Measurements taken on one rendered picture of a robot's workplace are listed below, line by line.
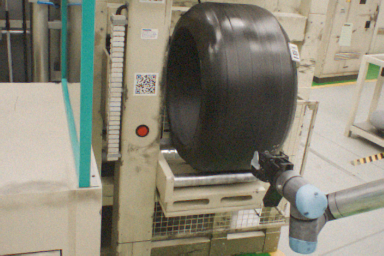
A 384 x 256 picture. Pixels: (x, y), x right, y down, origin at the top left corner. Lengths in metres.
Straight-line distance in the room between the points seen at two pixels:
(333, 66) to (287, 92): 4.94
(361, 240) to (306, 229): 1.93
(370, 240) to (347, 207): 1.88
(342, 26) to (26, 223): 5.68
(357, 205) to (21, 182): 0.87
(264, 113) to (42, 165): 0.74
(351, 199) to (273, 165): 0.23
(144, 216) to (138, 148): 0.27
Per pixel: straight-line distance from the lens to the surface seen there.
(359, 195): 1.33
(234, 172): 1.63
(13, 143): 0.97
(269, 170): 1.38
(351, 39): 6.46
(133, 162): 1.58
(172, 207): 1.58
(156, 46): 1.44
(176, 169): 1.85
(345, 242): 3.12
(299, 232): 1.28
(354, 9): 6.35
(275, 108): 1.42
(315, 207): 1.22
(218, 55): 1.37
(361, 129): 4.61
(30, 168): 0.87
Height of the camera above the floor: 1.69
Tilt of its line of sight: 22 degrees down
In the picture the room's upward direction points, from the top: 6 degrees clockwise
